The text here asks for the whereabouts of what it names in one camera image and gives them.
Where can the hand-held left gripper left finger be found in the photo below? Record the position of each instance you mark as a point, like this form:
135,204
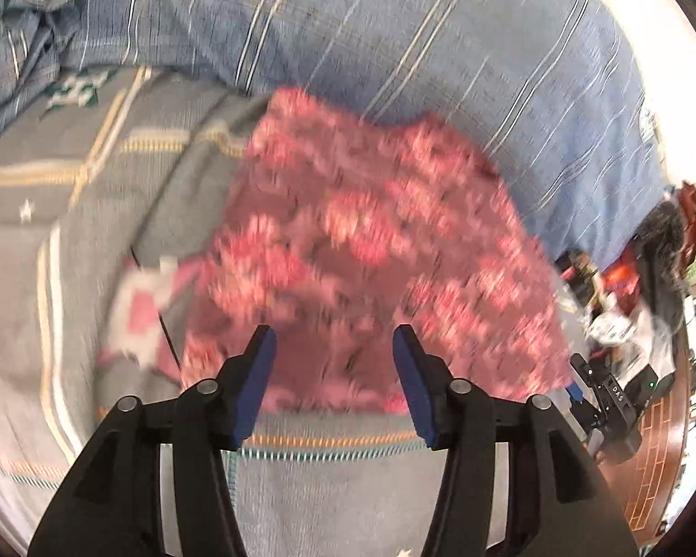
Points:
255,389

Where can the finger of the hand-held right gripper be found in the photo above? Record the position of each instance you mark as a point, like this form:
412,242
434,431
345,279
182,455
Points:
577,394
584,368

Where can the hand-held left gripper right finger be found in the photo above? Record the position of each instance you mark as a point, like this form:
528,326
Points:
415,389

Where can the pink floral shirt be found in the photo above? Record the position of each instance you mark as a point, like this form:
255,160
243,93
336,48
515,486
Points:
371,255

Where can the black device with green light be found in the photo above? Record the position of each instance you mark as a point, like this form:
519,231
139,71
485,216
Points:
649,384

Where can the white plastic bag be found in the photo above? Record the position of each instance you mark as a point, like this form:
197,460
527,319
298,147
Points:
620,328

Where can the dark small pouch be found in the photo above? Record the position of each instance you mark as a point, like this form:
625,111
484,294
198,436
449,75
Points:
577,272

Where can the orange red bag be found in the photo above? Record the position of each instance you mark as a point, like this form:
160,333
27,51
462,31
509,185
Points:
620,278

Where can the grey patterned bed sheet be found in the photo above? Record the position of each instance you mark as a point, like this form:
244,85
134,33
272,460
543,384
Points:
93,278

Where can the blue plaid quilt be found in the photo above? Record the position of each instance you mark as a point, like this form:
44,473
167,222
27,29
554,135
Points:
383,40

